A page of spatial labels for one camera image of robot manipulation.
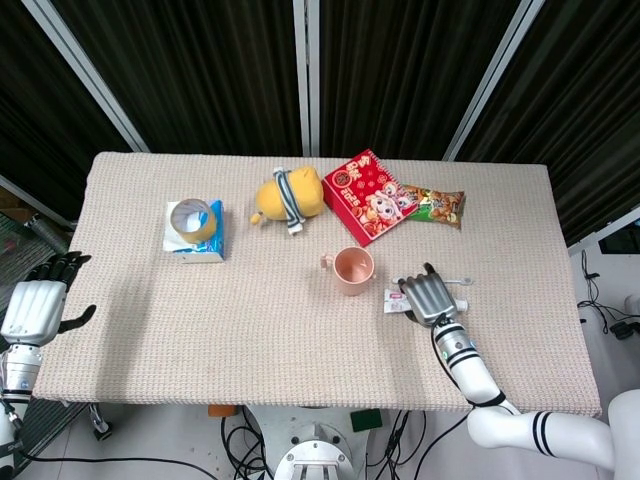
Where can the orange block under table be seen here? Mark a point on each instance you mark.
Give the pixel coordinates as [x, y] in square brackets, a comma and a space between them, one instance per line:
[221, 410]

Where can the grey toothbrush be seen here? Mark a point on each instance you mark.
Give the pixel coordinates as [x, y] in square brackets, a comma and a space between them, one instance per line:
[460, 282]

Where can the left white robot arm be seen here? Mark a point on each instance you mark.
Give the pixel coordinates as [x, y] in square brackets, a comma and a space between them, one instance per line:
[17, 370]

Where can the green snack bag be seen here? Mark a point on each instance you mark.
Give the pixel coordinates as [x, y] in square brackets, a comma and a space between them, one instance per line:
[440, 205]

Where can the pink ribbed plastic cup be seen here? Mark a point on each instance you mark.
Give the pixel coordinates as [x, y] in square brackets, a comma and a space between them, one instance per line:
[352, 285]

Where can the blue white tissue pack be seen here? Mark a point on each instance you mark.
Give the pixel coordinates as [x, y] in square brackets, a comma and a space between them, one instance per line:
[210, 252]

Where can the green block under table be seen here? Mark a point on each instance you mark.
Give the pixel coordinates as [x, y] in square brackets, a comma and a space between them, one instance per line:
[366, 420]

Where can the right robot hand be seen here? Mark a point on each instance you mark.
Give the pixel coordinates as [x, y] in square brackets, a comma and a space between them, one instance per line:
[430, 297]

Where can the yellow packing tape roll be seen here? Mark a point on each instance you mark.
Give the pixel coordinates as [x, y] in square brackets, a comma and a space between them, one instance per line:
[207, 227]

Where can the black pleated curtain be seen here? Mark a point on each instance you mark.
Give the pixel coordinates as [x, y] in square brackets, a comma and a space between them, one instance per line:
[200, 65]
[590, 110]
[400, 70]
[30, 100]

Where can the beige waffle tablecloth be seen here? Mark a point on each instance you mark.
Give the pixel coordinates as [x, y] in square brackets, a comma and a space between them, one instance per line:
[225, 325]

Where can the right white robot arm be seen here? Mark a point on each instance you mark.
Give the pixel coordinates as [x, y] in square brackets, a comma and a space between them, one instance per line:
[475, 375]

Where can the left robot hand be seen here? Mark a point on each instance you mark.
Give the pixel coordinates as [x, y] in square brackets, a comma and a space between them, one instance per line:
[35, 310]

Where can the white robot torso base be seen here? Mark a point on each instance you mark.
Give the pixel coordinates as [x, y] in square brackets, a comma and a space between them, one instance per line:
[315, 440]

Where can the black monitor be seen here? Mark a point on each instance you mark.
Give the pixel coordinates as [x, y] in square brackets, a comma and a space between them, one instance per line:
[620, 240]

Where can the floral toothpaste tube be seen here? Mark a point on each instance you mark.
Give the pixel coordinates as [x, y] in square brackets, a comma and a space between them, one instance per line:
[395, 302]

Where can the white frame post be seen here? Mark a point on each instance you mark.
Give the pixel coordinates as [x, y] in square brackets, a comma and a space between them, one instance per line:
[90, 75]
[490, 80]
[306, 75]

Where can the table leg with caster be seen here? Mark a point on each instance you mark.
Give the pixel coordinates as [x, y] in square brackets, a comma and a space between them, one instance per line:
[99, 422]

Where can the black power adapter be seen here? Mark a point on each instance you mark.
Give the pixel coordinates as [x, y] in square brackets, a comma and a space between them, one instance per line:
[622, 331]

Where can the yellow plush toy with scarf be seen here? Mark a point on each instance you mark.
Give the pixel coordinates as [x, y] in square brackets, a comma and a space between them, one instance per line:
[300, 192]

